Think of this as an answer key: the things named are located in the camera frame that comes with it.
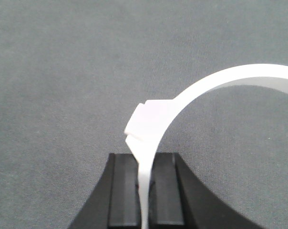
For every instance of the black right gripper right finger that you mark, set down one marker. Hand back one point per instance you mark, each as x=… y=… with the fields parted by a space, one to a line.
x=179 y=200

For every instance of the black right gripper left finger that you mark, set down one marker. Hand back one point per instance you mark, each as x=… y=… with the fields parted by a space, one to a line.
x=114 y=202

